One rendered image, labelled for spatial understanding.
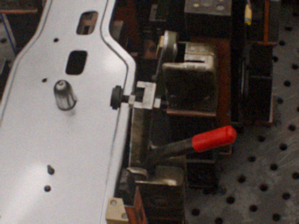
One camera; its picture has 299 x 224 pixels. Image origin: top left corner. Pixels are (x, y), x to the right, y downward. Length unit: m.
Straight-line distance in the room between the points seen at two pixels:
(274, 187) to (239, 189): 0.07
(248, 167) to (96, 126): 0.39
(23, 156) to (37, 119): 0.07
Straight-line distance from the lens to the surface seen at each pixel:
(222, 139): 0.83
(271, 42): 1.15
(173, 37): 0.97
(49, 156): 1.02
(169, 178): 0.91
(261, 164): 1.32
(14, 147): 1.04
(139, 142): 0.84
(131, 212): 0.79
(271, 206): 1.28
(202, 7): 0.99
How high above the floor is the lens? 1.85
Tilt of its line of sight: 56 degrees down
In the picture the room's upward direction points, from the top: 9 degrees counter-clockwise
